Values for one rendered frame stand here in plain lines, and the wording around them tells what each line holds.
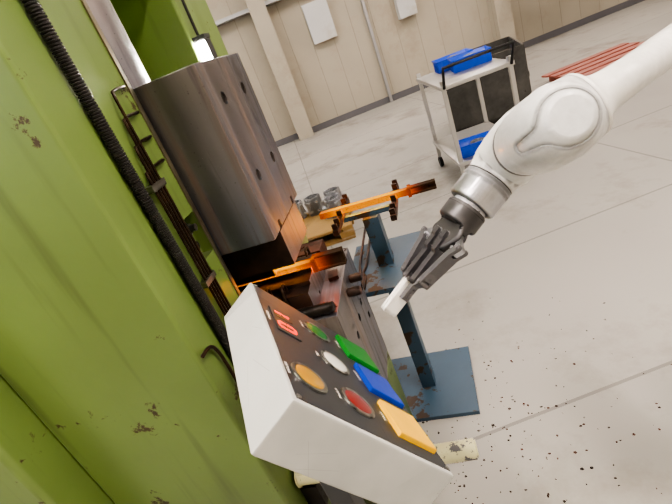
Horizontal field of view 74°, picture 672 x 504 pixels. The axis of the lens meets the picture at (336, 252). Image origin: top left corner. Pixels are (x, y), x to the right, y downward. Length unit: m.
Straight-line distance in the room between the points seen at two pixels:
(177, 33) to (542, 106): 1.03
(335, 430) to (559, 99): 0.48
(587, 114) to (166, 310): 0.72
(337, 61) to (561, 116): 8.71
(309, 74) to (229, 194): 8.25
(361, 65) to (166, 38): 8.05
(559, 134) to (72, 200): 0.72
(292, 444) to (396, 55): 9.16
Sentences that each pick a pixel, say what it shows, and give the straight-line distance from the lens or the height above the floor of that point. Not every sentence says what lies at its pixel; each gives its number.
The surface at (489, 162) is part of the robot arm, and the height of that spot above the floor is 1.25.
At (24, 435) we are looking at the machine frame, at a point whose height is 1.02.
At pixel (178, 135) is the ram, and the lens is 1.02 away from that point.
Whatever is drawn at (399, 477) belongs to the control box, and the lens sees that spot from 0.64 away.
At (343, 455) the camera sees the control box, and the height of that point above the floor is 1.09.
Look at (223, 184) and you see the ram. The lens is 1.01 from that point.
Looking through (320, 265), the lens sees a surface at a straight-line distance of 1.24.
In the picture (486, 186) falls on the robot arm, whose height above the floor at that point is 1.21.
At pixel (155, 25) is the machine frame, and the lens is 1.44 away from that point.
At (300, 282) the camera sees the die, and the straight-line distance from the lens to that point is 1.19.
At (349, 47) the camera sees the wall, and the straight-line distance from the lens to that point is 9.31.
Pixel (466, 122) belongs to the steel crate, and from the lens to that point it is 5.44.
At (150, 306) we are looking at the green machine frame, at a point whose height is 1.21.
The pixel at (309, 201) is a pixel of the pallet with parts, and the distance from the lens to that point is 4.21.
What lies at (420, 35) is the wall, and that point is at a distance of 9.65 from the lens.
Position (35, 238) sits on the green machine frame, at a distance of 0.92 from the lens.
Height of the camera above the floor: 1.52
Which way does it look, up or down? 24 degrees down
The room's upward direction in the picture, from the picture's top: 22 degrees counter-clockwise
